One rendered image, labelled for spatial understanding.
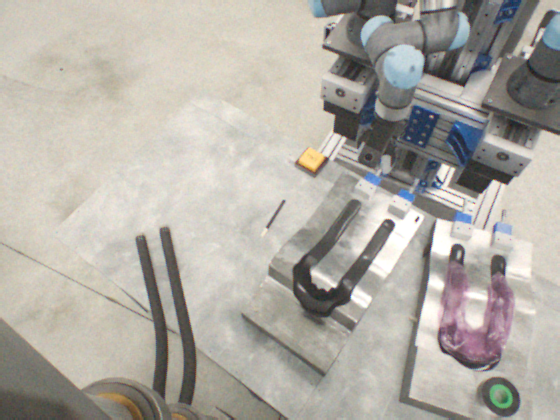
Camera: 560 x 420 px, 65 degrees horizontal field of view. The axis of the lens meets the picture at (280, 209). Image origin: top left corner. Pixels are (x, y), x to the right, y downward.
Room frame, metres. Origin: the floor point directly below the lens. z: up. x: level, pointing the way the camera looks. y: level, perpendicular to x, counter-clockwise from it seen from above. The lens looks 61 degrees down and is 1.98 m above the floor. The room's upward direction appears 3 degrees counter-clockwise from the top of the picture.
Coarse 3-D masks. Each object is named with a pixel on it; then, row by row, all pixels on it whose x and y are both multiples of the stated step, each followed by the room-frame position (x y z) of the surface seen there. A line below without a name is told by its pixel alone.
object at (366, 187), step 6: (372, 174) 0.69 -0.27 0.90; (378, 174) 0.70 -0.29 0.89; (360, 180) 0.66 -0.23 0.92; (366, 180) 0.67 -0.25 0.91; (372, 180) 0.67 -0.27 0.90; (378, 180) 0.67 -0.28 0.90; (360, 186) 0.64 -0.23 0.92; (366, 186) 0.64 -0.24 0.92; (372, 186) 0.64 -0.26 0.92; (354, 192) 0.64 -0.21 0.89; (360, 192) 0.63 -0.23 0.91; (366, 192) 0.62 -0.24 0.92; (372, 192) 0.62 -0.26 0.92; (366, 198) 0.62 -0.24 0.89
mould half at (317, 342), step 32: (352, 192) 0.64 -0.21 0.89; (320, 224) 0.55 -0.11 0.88; (352, 224) 0.54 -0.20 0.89; (416, 224) 0.53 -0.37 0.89; (288, 256) 0.44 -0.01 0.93; (352, 256) 0.45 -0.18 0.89; (384, 256) 0.44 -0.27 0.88; (288, 288) 0.37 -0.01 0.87; (256, 320) 0.30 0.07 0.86; (288, 320) 0.29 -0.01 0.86; (320, 320) 0.29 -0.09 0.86; (352, 320) 0.27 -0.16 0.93; (320, 352) 0.21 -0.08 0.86
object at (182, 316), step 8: (160, 232) 0.57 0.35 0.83; (168, 232) 0.57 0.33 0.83; (168, 240) 0.54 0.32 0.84; (168, 248) 0.51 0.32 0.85; (168, 256) 0.48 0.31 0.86; (168, 264) 0.46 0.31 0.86; (176, 264) 0.46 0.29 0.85; (168, 272) 0.44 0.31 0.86; (176, 272) 0.43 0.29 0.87; (176, 280) 0.41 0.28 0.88; (176, 288) 0.38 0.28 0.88; (176, 296) 0.36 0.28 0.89; (184, 296) 0.36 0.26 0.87; (176, 304) 0.34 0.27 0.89; (184, 304) 0.34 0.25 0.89; (176, 312) 0.32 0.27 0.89; (184, 312) 0.31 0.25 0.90; (184, 320) 0.29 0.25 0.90; (184, 328) 0.27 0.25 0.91
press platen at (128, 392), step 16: (96, 384) 0.06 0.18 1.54; (112, 384) 0.06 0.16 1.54; (128, 384) 0.06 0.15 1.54; (144, 384) 0.07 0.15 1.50; (112, 400) 0.05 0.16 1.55; (128, 400) 0.05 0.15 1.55; (144, 400) 0.05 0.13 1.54; (160, 400) 0.05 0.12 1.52; (144, 416) 0.03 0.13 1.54; (160, 416) 0.03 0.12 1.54
